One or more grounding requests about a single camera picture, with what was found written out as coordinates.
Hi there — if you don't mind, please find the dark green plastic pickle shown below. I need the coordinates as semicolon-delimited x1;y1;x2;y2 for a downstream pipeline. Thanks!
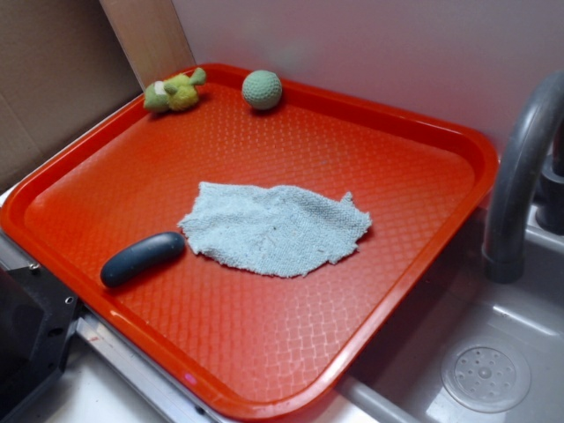
100;232;186;288

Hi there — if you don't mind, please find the light blue cloth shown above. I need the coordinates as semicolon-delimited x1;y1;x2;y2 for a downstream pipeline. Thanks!
178;182;372;278

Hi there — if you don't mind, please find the green dimpled ball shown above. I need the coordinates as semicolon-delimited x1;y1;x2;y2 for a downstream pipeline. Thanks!
241;70;283;111

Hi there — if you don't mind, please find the green yellow plush toy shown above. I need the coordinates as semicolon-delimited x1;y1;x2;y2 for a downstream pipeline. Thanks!
144;68;207;113

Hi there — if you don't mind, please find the light wooden board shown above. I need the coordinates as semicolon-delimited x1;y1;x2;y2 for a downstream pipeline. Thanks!
100;0;196;88

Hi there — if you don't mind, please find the grey toy sink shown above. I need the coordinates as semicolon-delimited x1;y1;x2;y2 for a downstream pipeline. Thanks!
338;193;564;423

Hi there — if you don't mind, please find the grey toy faucet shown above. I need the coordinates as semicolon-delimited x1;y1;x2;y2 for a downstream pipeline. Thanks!
482;70;563;284

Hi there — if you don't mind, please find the brown cardboard panel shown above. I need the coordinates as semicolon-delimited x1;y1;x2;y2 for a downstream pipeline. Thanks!
1;1;141;190

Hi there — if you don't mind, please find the aluminium frame rail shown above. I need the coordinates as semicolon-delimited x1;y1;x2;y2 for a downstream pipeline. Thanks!
1;234;221;422

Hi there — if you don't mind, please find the black metal bracket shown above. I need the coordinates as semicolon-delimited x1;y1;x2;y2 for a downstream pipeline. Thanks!
1;266;82;422

